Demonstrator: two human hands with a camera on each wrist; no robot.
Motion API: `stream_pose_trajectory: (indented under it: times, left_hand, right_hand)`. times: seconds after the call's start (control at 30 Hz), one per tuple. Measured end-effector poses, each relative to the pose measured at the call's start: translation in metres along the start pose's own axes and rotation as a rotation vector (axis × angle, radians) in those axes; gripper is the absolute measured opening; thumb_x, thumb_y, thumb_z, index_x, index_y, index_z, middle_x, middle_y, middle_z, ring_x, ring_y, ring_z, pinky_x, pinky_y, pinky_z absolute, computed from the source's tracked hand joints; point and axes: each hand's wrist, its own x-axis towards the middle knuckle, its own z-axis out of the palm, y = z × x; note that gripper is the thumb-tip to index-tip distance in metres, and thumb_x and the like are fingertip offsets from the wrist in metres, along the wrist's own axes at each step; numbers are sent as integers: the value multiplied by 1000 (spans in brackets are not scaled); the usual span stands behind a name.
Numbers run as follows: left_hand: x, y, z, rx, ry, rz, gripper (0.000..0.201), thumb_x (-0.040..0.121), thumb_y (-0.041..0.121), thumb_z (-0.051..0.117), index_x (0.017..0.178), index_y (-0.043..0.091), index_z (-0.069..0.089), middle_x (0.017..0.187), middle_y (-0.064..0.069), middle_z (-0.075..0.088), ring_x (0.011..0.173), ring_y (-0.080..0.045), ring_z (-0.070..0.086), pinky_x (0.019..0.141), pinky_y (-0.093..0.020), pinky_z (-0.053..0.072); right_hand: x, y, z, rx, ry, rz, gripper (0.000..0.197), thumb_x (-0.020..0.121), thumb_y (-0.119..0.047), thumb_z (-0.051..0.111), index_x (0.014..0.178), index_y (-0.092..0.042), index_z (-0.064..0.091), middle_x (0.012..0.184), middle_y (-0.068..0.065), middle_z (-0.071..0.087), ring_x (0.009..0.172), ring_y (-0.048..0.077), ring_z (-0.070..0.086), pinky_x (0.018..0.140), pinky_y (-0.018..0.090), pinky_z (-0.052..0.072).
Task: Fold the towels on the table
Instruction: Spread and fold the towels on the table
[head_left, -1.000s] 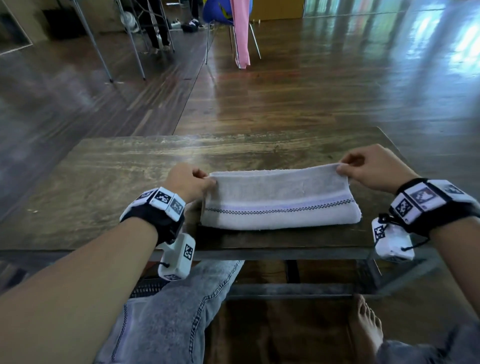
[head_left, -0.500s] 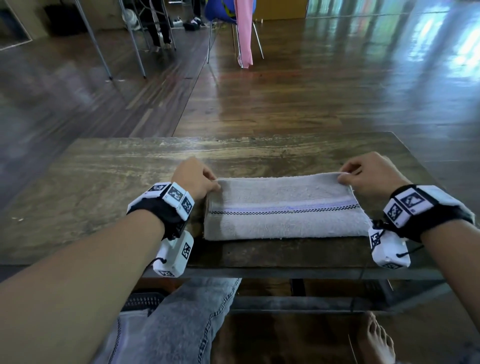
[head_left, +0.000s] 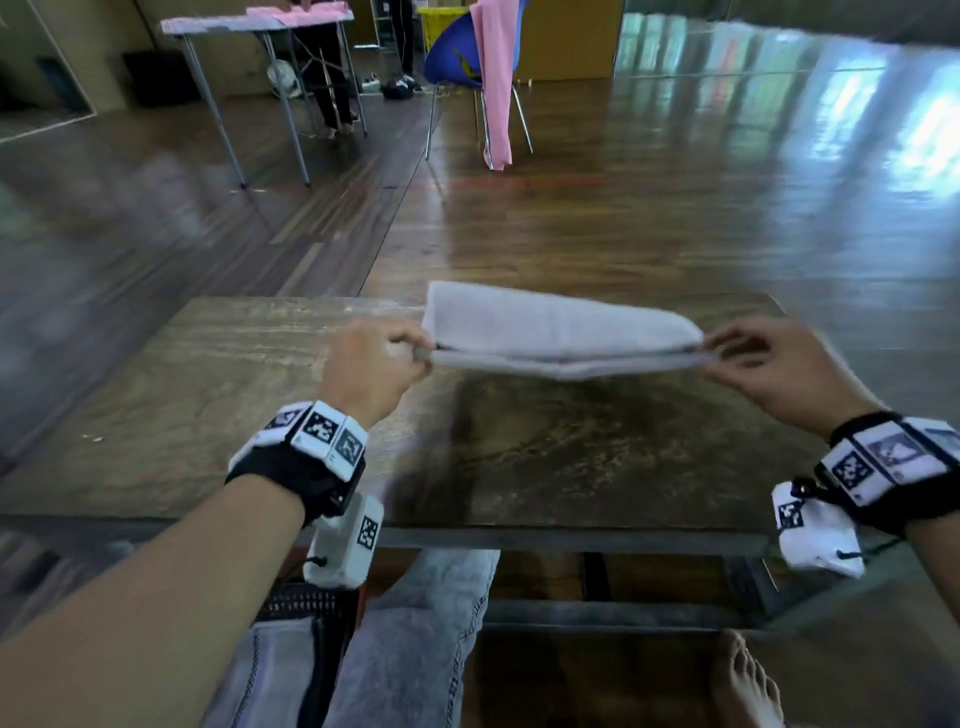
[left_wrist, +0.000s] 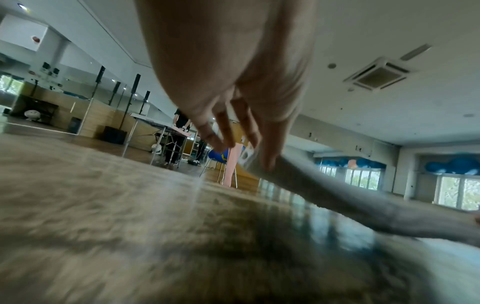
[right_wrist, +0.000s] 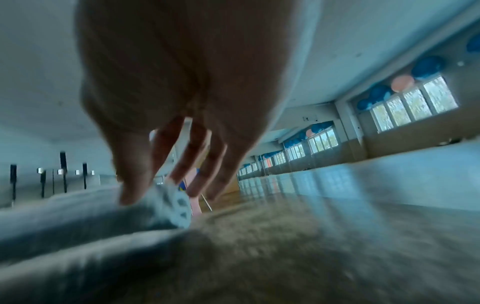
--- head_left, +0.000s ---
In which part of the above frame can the person's right hand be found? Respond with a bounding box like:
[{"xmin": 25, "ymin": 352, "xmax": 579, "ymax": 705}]
[{"xmin": 701, "ymin": 314, "xmax": 864, "ymax": 444}]

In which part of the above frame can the person's left hand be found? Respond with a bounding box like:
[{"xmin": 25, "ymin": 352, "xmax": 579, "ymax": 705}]
[{"xmin": 318, "ymin": 318, "xmax": 436, "ymax": 433}]

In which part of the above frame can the light grey smooth towel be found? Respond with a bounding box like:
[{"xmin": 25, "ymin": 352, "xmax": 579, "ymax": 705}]
[{"xmin": 421, "ymin": 281, "xmax": 718, "ymax": 382}]

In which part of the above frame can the black plastic mesh basket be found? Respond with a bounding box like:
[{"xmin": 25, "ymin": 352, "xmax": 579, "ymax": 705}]
[{"xmin": 202, "ymin": 584, "xmax": 363, "ymax": 728}]

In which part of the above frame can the grey terry towel checkered stripe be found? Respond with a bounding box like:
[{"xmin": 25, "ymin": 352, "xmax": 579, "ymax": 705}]
[{"xmin": 206, "ymin": 618, "xmax": 318, "ymax": 728}]

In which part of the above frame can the person's right forearm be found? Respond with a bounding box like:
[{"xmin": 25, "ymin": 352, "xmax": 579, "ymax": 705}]
[{"xmin": 903, "ymin": 509, "xmax": 960, "ymax": 616}]

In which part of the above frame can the person's bare foot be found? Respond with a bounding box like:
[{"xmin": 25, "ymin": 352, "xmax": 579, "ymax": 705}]
[{"xmin": 710, "ymin": 628, "xmax": 785, "ymax": 728}]

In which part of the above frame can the yellow plastic basket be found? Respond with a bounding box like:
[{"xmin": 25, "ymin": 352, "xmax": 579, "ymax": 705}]
[{"xmin": 416, "ymin": 5, "xmax": 472, "ymax": 55}]

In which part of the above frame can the black left wrist marker band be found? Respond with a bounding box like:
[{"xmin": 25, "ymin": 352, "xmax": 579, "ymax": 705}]
[{"xmin": 224, "ymin": 401, "xmax": 370, "ymax": 526}]

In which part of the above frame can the white floor fan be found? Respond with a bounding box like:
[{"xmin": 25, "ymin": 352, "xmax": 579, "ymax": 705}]
[{"xmin": 267, "ymin": 59, "xmax": 303, "ymax": 100}]

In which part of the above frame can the pink cloth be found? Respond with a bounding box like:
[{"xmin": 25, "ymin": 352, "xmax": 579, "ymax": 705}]
[
  {"xmin": 470, "ymin": 0, "xmax": 522, "ymax": 172},
  {"xmin": 245, "ymin": 0, "xmax": 355, "ymax": 25}
]

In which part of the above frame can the blue chair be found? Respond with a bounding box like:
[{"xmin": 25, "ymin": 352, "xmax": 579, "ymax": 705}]
[{"xmin": 423, "ymin": 0, "xmax": 535, "ymax": 163}]

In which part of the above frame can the grey folding table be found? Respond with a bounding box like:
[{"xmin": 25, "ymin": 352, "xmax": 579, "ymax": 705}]
[{"xmin": 159, "ymin": 3, "xmax": 370, "ymax": 189}]

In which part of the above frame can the yellow wooden door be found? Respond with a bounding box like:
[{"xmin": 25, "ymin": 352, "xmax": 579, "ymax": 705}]
[{"xmin": 517, "ymin": 0, "xmax": 625, "ymax": 82}]

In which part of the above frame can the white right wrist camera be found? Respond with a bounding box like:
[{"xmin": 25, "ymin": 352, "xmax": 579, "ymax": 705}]
[{"xmin": 772, "ymin": 479, "xmax": 868, "ymax": 579}]

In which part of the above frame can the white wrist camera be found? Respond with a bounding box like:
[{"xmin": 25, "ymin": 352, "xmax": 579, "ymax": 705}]
[
  {"xmin": 302, "ymin": 494, "xmax": 385, "ymax": 592},
  {"xmin": 772, "ymin": 479, "xmax": 868, "ymax": 579}
]

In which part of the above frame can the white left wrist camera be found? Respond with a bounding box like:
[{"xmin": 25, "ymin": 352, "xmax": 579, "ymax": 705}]
[{"xmin": 302, "ymin": 494, "xmax": 385, "ymax": 592}]

